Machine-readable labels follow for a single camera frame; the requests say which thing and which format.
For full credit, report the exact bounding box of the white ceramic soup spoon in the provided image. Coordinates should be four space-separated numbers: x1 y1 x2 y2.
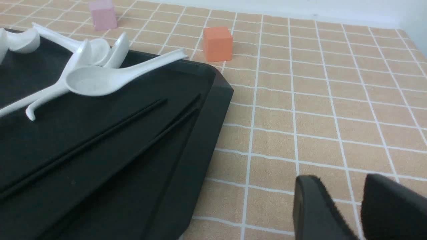
0 28 9 64
103 32 130 68
65 49 188 97
32 22 111 66
5 29 41 54
25 39 91 121

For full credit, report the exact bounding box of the orange foam cube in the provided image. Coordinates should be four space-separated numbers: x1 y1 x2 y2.
202 26 233 62

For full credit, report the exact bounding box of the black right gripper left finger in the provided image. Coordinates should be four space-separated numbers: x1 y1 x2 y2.
293 176 358 240

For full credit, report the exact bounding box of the black chopstick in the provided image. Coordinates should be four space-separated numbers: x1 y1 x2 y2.
36 94 201 240
1 98 168 200
129 107 198 240

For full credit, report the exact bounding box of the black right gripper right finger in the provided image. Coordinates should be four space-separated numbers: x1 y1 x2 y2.
361 174 427 240

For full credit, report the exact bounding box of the pink foam cube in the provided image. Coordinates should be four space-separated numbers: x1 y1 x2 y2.
88 0 117 31

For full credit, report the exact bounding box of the black plastic tray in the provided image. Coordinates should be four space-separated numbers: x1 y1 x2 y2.
0 60 234 240

